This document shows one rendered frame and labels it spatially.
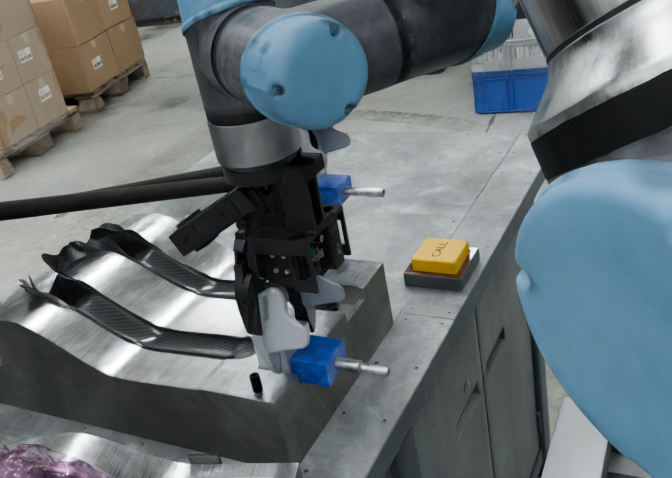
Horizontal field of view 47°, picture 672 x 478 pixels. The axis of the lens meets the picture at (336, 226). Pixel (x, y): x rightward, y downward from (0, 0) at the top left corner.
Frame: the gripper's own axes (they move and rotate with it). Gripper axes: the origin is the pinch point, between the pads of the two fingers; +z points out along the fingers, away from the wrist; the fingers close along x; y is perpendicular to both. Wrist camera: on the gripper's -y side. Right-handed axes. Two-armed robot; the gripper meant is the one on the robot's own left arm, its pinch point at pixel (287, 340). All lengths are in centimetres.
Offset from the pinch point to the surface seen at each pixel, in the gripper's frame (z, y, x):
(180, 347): 3.0, -14.4, -0.1
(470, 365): 33, 3, 41
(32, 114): 66, -323, 243
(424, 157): 11, -13, 69
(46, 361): 2.3, -28.0, -6.8
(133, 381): 2.7, -15.5, -6.8
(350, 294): 3.1, 0.1, 13.5
